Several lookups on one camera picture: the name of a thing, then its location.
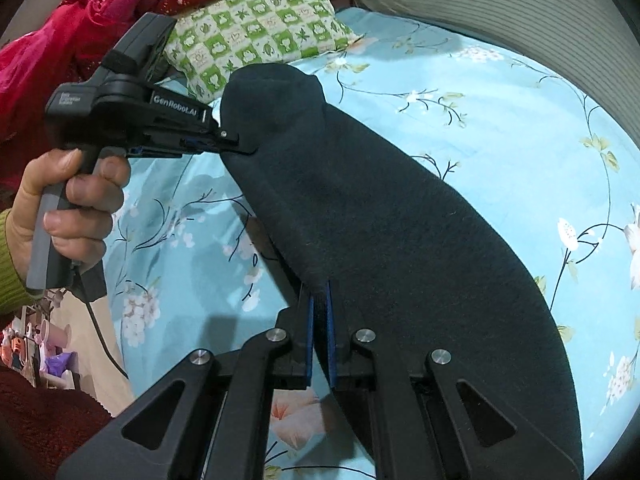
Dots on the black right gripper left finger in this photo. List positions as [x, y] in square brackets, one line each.
[208, 417]

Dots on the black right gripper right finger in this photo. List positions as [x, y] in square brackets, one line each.
[439, 421]

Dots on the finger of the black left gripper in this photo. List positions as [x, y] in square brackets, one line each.
[230, 141]

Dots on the black pants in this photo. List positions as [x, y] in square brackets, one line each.
[340, 203]

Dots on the red pink blanket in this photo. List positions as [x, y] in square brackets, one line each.
[68, 47]

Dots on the light blue floral bedsheet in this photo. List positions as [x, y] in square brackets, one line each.
[188, 266]

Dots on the green checkered pillow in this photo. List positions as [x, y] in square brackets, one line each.
[209, 44]

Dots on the dark red knit garment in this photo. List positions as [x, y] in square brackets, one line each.
[41, 427]

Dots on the grey striped bolster pillow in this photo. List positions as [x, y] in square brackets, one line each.
[594, 44]

